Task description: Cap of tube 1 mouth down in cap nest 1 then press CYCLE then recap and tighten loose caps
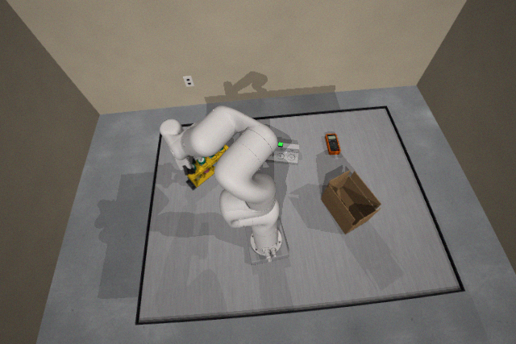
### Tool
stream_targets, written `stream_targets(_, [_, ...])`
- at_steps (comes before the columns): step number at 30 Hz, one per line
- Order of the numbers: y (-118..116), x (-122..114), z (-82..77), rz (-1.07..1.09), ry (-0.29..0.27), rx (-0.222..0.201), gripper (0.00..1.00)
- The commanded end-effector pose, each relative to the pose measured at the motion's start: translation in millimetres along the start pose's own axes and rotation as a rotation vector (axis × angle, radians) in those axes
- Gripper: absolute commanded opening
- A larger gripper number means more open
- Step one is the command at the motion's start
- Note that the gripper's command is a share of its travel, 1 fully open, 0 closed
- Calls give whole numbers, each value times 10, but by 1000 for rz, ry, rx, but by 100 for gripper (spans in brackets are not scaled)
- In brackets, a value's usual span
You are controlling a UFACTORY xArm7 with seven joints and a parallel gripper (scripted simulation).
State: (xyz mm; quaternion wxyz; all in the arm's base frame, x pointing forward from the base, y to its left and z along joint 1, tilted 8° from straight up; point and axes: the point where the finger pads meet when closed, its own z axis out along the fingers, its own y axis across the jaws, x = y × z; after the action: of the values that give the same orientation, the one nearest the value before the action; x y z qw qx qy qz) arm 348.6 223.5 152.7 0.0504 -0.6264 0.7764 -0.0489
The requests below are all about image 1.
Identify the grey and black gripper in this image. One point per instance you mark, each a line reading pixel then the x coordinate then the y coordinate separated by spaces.
pixel 187 164

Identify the brown cardboard box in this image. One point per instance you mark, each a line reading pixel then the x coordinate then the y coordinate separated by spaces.
pixel 343 192

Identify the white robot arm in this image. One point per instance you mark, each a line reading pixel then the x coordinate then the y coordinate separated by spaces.
pixel 236 169

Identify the orange digital multimeter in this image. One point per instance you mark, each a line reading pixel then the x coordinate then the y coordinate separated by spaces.
pixel 332 144

